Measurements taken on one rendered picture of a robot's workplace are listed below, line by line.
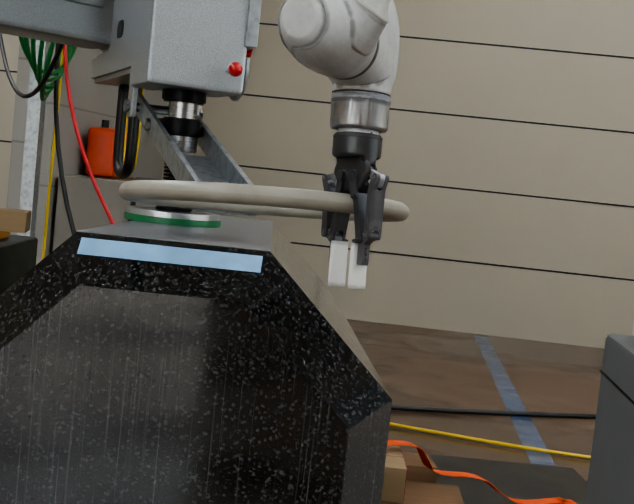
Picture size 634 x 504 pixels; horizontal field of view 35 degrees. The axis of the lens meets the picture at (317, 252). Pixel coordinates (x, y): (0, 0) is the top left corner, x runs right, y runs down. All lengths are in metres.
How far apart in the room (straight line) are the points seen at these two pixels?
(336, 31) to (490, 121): 5.83
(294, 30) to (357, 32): 0.09
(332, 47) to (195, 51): 0.93
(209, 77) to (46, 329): 0.75
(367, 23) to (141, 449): 0.84
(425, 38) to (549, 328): 2.18
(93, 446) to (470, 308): 5.55
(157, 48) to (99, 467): 0.91
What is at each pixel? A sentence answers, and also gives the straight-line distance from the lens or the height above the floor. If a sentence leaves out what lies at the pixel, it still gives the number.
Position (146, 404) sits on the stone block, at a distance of 1.79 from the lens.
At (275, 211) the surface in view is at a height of 0.91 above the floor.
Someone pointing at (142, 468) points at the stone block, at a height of 0.46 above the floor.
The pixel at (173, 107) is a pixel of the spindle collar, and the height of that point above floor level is 1.11.
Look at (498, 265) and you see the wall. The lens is 7.17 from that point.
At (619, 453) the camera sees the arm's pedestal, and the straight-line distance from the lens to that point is 1.46.
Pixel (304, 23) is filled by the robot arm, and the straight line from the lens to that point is 1.36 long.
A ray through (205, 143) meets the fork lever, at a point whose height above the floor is 1.04.
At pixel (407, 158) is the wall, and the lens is 7.13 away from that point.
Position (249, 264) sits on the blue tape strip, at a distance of 1.79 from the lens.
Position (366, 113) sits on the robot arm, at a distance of 1.52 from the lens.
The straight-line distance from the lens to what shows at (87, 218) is 5.14.
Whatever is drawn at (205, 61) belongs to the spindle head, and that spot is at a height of 1.21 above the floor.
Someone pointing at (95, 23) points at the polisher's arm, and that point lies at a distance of 2.85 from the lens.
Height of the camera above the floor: 0.99
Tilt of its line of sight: 4 degrees down
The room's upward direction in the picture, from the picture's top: 6 degrees clockwise
